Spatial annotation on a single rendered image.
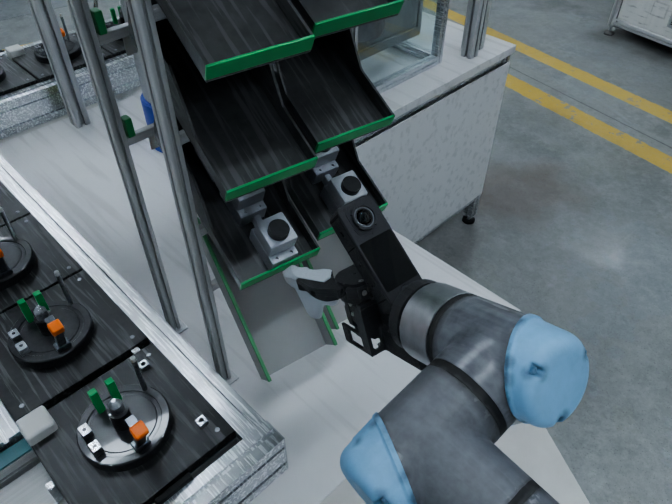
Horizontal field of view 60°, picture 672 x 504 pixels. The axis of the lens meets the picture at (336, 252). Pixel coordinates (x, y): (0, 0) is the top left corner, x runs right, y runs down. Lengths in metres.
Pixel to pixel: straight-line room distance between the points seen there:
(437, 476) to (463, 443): 0.03
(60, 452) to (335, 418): 0.45
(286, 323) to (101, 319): 0.36
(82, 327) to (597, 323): 1.97
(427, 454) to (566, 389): 0.11
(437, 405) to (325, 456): 0.63
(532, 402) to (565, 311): 2.11
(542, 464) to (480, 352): 0.67
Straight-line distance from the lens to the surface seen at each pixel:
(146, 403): 1.00
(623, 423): 2.30
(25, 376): 1.13
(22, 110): 1.99
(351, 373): 1.14
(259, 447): 0.96
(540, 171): 3.26
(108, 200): 1.62
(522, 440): 1.12
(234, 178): 0.75
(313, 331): 1.01
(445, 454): 0.42
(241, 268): 0.85
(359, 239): 0.56
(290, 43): 0.67
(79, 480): 0.99
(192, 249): 0.89
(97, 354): 1.11
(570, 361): 0.46
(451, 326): 0.49
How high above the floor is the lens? 1.80
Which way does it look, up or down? 44 degrees down
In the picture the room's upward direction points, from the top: straight up
